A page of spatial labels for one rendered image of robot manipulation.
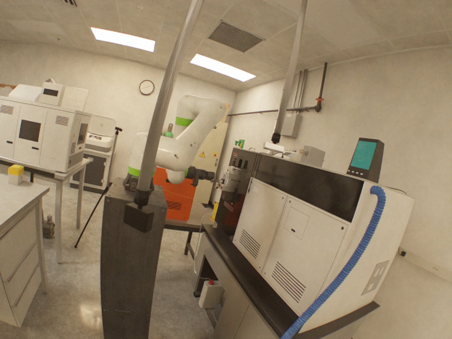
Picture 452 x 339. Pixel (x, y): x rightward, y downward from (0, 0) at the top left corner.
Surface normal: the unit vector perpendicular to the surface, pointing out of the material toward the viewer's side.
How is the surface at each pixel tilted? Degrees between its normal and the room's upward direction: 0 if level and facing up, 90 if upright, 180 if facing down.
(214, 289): 90
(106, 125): 105
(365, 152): 80
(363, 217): 90
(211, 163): 90
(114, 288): 90
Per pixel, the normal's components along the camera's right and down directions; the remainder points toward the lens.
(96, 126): 0.29, 0.43
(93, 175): 0.36, 0.18
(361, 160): -0.85, -0.36
